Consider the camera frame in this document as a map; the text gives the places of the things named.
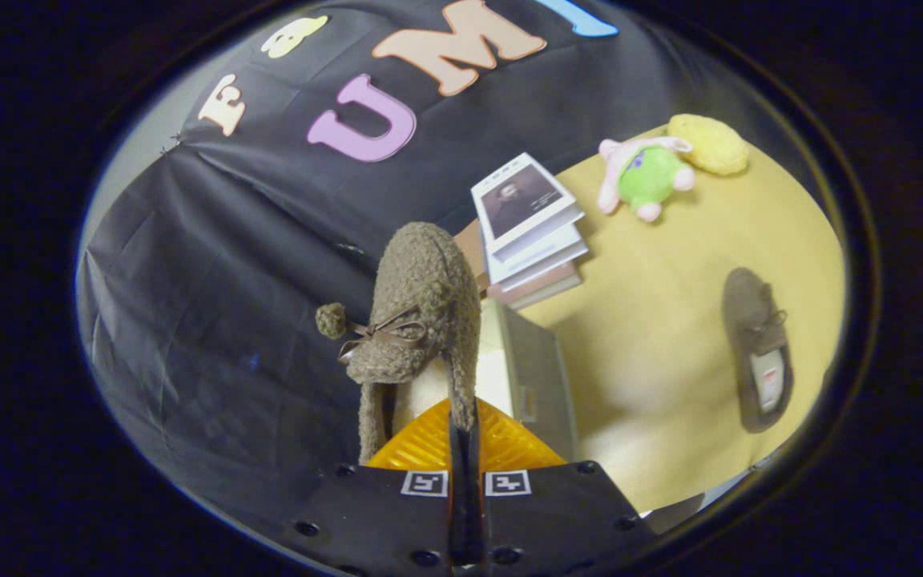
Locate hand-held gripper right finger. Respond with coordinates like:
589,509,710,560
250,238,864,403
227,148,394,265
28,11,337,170
466,398,659,577

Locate yellow fluffy plush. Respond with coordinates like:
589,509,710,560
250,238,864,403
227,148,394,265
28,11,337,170
666,114,749,176

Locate plain white book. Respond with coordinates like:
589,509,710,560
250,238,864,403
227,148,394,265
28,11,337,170
486,224,590,293

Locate brown book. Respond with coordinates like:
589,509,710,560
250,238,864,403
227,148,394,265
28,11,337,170
453,218,582,312

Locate green and pink plush toy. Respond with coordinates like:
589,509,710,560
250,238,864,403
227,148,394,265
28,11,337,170
596,135,696,223

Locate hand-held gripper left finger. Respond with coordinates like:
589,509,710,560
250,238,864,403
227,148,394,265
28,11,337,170
285,398,467,577

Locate grey storage box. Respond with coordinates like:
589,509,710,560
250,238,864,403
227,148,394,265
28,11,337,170
389,298,581,464

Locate white portrait cover book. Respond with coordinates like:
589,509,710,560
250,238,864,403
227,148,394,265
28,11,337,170
471,152,586,264

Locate black backdrop cloth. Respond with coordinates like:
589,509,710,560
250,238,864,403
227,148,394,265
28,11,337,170
77,0,751,514

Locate brown fuzzy slipper shoe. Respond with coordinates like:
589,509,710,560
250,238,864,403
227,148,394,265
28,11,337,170
721,267,795,434
316,222,482,466

